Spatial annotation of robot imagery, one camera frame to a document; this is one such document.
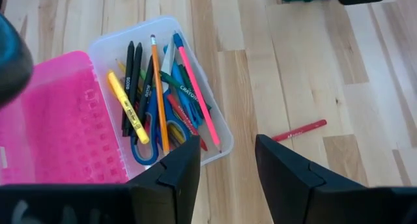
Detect orange pencil pink eraser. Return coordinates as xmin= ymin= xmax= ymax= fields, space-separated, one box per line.
xmin=150 ymin=34 xmax=170 ymax=155

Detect clear pencil box pink lid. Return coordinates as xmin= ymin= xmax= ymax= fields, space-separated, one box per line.
xmin=0 ymin=16 xmax=235 ymax=186

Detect blue handled scissors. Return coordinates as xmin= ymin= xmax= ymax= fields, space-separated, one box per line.
xmin=130 ymin=38 xmax=193 ymax=166

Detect red crayon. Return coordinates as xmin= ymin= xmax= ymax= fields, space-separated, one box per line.
xmin=272 ymin=119 xmax=328 ymax=143
xmin=167 ymin=93 xmax=209 ymax=152

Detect yellow highlighter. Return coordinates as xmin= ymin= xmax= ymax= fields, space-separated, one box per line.
xmin=107 ymin=70 xmax=151 ymax=145

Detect teal blue pen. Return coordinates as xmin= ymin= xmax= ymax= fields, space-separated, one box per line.
xmin=162 ymin=44 xmax=203 ymax=127

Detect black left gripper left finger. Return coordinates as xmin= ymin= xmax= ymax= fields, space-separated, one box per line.
xmin=127 ymin=135 xmax=201 ymax=224

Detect black marker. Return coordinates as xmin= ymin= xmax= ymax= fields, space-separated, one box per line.
xmin=125 ymin=42 xmax=143 ymax=137
xmin=135 ymin=54 xmax=154 ymax=127
xmin=122 ymin=40 xmax=135 ymax=131

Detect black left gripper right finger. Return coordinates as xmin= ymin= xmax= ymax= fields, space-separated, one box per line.
xmin=255 ymin=133 xmax=371 ymax=224

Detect pink pencil blue eraser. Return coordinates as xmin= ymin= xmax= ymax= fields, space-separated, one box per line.
xmin=172 ymin=31 xmax=223 ymax=153

